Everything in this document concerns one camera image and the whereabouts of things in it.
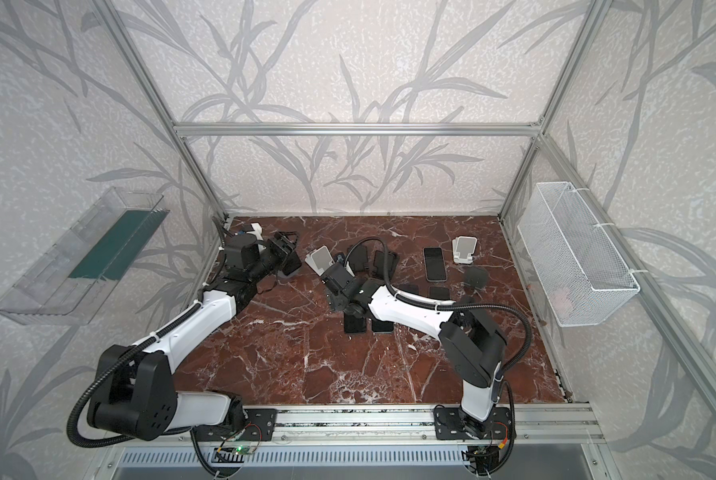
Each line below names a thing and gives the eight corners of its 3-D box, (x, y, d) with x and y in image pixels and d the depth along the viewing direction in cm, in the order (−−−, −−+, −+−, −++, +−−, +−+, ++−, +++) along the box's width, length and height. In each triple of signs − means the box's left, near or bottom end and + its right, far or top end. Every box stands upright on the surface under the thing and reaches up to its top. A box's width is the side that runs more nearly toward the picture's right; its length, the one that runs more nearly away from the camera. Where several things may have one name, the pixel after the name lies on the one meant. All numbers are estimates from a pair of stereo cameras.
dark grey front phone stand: (465, 288, 102) (467, 284, 100) (461, 270, 107) (463, 266, 105) (489, 288, 102) (491, 284, 100) (484, 270, 107) (486, 266, 105)
